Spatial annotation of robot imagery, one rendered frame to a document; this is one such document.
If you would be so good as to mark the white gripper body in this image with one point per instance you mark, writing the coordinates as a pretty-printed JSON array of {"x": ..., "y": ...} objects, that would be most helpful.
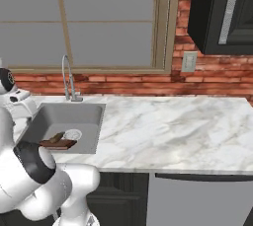
[{"x": 24, "y": 109}]

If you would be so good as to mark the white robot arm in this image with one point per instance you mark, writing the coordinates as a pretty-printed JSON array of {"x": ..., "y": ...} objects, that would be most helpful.
[{"x": 23, "y": 184}]

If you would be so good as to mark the grey steel sink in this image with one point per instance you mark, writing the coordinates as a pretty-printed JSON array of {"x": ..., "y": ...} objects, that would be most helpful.
[{"x": 70, "y": 118}]

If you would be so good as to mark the silver sink faucet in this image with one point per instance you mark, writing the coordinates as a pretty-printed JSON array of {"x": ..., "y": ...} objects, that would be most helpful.
[{"x": 67, "y": 82}]

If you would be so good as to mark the brown wooden cutting board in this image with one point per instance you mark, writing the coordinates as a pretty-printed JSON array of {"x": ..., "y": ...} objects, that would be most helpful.
[{"x": 61, "y": 144}]

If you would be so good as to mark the black base cabinet door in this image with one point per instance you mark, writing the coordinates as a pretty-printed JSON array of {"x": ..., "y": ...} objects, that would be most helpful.
[{"x": 122, "y": 200}]

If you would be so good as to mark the grey dishwasher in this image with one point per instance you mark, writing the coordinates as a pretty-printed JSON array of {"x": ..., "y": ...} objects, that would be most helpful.
[{"x": 197, "y": 203}]

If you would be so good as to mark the window with tan frame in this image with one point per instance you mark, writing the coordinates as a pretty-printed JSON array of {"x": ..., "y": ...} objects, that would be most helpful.
[{"x": 108, "y": 19}]

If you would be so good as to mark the grey wall outlet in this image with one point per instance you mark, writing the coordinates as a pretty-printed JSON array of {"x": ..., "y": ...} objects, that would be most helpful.
[{"x": 189, "y": 61}]

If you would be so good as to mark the black wall cabinet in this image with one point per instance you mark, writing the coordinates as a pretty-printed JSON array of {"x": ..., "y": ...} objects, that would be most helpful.
[{"x": 201, "y": 13}]

